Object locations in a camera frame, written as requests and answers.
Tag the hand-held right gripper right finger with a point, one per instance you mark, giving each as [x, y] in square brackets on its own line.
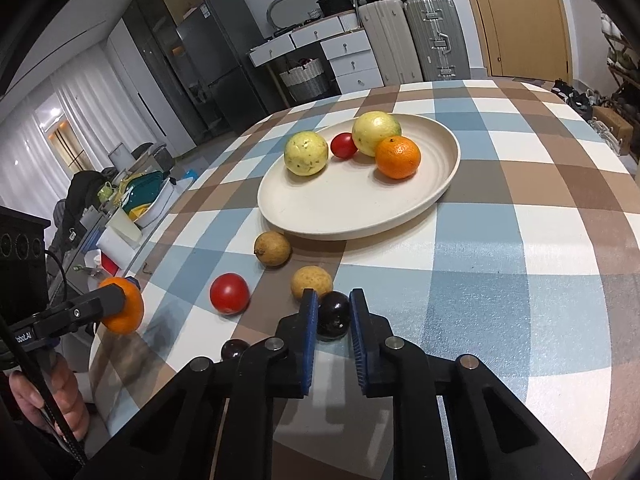
[357, 340]

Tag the black storage box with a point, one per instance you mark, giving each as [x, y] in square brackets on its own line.
[335, 6]

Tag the white tray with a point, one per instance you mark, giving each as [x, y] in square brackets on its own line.
[157, 207]

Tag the green teapot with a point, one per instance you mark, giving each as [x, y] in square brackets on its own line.
[105, 191]

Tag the green and yellow bag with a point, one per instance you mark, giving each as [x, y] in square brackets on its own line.
[142, 192]

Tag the brown cardboard box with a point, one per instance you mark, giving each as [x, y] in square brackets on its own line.
[612, 122]

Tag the small white bin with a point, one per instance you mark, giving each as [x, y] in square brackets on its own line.
[121, 156]

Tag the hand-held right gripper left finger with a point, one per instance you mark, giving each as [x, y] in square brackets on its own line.
[309, 340]

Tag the red tomato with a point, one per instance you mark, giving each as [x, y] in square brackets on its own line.
[344, 145]
[229, 293]

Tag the wooden shoe rack with shoes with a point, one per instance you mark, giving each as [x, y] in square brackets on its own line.
[620, 55]

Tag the white desk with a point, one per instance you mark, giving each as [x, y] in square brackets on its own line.
[290, 40]

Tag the woven laundry basket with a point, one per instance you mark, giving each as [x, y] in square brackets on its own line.
[302, 80]

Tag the person's left hand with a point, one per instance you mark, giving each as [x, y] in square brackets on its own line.
[65, 395]

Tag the wooden door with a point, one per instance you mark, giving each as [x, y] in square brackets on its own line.
[520, 20]

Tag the cream round plate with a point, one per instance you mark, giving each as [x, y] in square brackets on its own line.
[350, 200]

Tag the dark glass cabinet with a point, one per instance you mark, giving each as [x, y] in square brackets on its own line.
[155, 60]

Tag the yellow speckled guava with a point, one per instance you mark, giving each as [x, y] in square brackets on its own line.
[306, 153]

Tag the white drawer unit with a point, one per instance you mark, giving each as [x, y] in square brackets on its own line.
[352, 62]

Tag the beige suitcase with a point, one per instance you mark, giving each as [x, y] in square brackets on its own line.
[382, 42]

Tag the small orange mandarin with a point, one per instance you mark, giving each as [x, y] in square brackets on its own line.
[125, 317]

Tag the oval framed mirror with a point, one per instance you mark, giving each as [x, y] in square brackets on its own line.
[272, 7]

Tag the large orange mandarin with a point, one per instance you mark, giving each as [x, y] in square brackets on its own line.
[398, 157]

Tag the grey refrigerator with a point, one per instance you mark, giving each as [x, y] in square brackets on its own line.
[225, 65]

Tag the scattered pairs of shoes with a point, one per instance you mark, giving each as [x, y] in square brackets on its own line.
[575, 97]

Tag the silver suitcase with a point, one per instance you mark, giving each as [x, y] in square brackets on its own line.
[435, 40]

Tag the dark purple plum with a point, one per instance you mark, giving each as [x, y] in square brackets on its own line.
[333, 312]
[234, 349]

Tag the white curtains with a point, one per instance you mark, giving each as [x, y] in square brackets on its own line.
[75, 125]

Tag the small tan round fruit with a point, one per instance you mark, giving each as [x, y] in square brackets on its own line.
[272, 249]
[310, 280]

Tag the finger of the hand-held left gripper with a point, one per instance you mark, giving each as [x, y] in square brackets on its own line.
[80, 310]
[132, 283]

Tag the yellow-green guava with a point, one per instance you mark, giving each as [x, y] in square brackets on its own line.
[372, 130]

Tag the black jacket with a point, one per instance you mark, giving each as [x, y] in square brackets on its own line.
[75, 205]

